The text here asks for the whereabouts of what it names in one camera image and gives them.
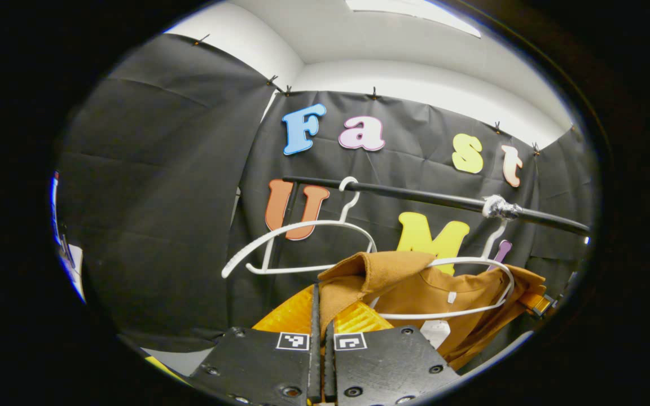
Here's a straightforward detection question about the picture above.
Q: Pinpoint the white hanger holding shirt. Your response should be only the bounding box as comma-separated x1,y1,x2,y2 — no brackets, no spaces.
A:
369,219,516,322

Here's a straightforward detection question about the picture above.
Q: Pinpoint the empty white clothes hanger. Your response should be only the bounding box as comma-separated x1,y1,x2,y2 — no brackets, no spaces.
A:
221,176,378,280

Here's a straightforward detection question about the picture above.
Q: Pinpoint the ceiling light panel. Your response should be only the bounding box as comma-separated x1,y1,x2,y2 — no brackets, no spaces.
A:
345,0,482,38

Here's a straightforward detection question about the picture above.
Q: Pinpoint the black clothes rack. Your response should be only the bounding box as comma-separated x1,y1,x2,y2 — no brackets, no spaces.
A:
269,175,592,294

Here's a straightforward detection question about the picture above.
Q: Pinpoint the black backdrop cloth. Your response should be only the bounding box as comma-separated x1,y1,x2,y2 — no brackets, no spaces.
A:
54,33,596,353

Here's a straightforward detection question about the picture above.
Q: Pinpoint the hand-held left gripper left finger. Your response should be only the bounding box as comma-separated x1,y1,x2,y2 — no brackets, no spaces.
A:
188,284,322,406

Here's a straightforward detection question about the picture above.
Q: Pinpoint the grey tape wad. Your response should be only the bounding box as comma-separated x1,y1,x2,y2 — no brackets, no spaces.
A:
482,194,524,221

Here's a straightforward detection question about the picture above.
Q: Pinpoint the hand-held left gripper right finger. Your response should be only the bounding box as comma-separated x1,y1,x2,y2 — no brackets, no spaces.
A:
324,301,462,406

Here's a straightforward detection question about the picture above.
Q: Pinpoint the brown shirt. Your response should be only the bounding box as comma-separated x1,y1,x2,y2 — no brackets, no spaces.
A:
317,251,548,371

